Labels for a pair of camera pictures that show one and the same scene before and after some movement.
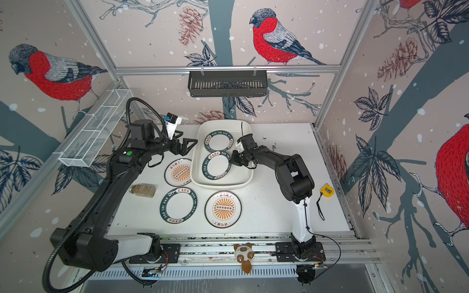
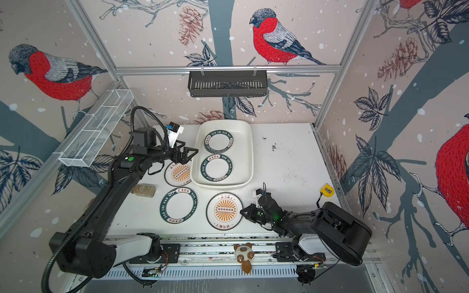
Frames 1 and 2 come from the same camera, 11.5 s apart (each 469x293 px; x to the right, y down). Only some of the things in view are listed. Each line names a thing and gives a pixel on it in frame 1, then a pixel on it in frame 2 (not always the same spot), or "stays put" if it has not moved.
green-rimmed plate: [216, 165] stays put
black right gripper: [234, 156] to [250, 215]
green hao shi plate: [218, 140] stays put
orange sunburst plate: [178, 172] stays put
